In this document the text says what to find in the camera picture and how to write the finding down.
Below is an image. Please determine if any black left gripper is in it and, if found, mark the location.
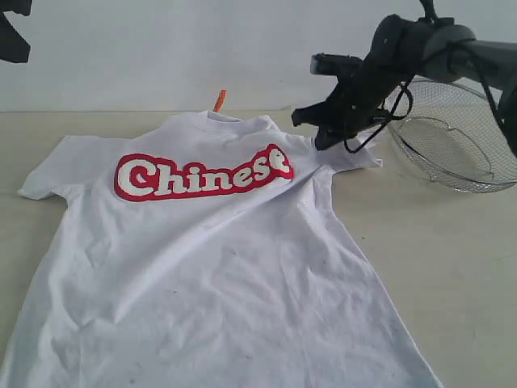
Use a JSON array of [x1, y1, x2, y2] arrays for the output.
[[0, 0, 32, 63]]

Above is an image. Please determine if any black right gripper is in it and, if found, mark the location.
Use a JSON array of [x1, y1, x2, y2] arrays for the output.
[[291, 76, 398, 151]]

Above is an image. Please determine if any white t-shirt with red logo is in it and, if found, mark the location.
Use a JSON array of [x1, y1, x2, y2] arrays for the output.
[[1, 111, 440, 387]]

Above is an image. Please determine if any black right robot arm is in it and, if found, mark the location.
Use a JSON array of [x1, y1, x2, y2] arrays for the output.
[[292, 13, 516, 151]]

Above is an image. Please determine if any orange shirt neck tag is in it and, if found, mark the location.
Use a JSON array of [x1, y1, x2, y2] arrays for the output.
[[212, 89, 227, 112]]

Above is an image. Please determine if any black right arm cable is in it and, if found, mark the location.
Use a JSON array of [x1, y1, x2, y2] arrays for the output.
[[342, 0, 506, 154]]

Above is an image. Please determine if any round metal wire mesh basket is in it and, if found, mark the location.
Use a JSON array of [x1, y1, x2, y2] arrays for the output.
[[389, 78, 516, 193]]

